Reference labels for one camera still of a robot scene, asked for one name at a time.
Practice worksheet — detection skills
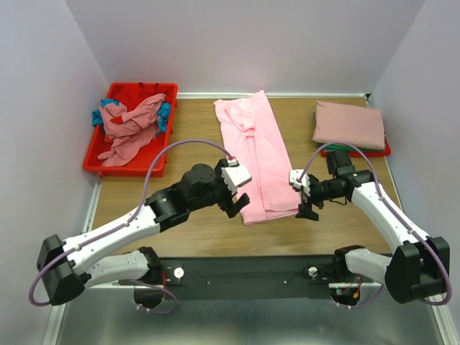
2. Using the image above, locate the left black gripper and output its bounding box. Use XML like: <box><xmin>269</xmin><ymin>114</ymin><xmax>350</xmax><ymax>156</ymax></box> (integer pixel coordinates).
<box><xmin>189</xmin><ymin>160</ymin><xmax>250</xmax><ymax>219</ymax></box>

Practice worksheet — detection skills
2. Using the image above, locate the light pink t shirt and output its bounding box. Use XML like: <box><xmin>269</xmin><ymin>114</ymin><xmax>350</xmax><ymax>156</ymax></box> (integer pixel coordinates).
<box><xmin>214</xmin><ymin>91</ymin><xmax>300</xmax><ymax>225</ymax></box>

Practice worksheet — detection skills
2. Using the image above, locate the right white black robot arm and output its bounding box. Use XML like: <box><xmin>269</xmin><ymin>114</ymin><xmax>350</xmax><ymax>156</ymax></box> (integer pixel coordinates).
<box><xmin>289</xmin><ymin>151</ymin><xmax>453</xmax><ymax>305</ymax></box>

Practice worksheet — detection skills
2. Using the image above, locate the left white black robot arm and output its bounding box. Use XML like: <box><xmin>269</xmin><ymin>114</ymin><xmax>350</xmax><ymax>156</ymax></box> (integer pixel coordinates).
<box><xmin>35</xmin><ymin>159</ymin><xmax>252</xmax><ymax>305</ymax></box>

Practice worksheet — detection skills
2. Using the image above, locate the folded green shirt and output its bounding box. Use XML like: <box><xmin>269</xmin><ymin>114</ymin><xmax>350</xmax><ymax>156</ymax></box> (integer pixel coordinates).
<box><xmin>324</xmin><ymin>143</ymin><xmax>385</xmax><ymax>152</ymax></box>

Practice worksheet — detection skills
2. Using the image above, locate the folded dusty pink shirt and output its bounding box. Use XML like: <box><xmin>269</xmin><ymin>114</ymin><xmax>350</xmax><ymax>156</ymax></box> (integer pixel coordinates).
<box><xmin>313</xmin><ymin>101</ymin><xmax>385</xmax><ymax>150</ymax></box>

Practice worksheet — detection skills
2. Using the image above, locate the folded red shirt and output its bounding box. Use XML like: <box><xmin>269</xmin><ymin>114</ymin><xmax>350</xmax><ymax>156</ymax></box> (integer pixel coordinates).
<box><xmin>321</xmin><ymin>139</ymin><xmax>392</xmax><ymax>157</ymax></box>

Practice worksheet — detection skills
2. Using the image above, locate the blue crumpled shirt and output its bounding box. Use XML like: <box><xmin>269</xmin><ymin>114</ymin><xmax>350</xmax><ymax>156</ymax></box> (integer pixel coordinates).
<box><xmin>92</xmin><ymin>98</ymin><xmax>172</xmax><ymax>134</ymax></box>

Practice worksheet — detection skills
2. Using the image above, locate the crumpled dusty pink shirt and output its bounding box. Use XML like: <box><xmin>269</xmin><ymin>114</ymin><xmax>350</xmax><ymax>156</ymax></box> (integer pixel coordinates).
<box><xmin>98</xmin><ymin>93</ymin><xmax>166</xmax><ymax>167</ymax></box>

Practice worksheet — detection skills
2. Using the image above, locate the red plastic bin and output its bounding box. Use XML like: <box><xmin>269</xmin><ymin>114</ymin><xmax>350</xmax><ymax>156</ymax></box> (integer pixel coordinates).
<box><xmin>83</xmin><ymin>83</ymin><xmax>178</xmax><ymax>176</ymax></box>

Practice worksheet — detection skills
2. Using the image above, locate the red shirt in bin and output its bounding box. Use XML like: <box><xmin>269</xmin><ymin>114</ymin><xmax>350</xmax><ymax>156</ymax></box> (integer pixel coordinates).
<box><xmin>106</xmin><ymin>82</ymin><xmax>160</xmax><ymax>111</ymax></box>

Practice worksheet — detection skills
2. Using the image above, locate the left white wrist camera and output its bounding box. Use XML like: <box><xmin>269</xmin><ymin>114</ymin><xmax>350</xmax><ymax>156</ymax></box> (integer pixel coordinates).
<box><xmin>221</xmin><ymin>158</ymin><xmax>252</xmax><ymax>195</ymax></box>

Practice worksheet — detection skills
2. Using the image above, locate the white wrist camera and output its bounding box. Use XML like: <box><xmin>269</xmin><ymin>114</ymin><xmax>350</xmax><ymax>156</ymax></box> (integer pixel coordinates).
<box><xmin>221</xmin><ymin>158</ymin><xmax>252</xmax><ymax>195</ymax></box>
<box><xmin>288</xmin><ymin>169</ymin><xmax>310</xmax><ymax>194</ymax></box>

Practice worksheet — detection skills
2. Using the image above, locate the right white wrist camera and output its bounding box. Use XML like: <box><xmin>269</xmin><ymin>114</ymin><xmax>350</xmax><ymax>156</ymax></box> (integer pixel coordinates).
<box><xmin>288</xmin><ymin>169</ymin><xmax>310</xmax><ymax>194</ymax></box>

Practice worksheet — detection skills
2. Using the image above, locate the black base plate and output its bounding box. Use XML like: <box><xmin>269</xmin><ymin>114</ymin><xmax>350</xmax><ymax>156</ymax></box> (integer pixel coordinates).
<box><xmin>132</xmin><ymin>254</ymin><xmax>374</xmax><ymax>310</ymax></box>

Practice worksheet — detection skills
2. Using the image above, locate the aluminium rail frame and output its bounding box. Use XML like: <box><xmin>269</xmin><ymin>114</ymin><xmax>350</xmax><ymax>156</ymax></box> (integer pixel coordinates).
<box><xmin>41</xmin><ymin>92</ymin><xmax>460</xmax><ymax>345</ymax></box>

